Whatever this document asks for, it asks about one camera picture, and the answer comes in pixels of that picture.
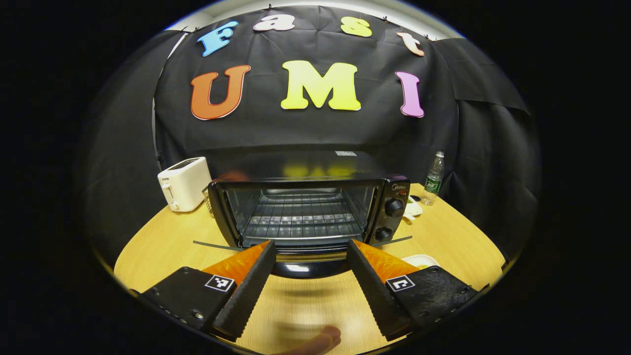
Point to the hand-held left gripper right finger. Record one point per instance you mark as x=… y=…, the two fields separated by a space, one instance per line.
x=374 y=296

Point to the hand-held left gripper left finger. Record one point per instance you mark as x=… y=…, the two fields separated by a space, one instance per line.
x=249 y=296

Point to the black electric oven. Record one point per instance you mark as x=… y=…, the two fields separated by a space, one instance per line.
x=389 y=197

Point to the white square plate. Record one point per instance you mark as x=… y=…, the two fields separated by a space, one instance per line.
x=419 y=260

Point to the clear glass container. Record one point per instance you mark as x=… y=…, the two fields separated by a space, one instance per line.
x=208 y=199

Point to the white toaster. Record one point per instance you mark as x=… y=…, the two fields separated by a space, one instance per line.
x=185 y=185

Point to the clear plastic water bottle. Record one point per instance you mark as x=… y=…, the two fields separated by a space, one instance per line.
x=434 y=180

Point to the black backdrop cloth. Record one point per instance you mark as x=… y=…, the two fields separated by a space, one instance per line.
x=276 y=128

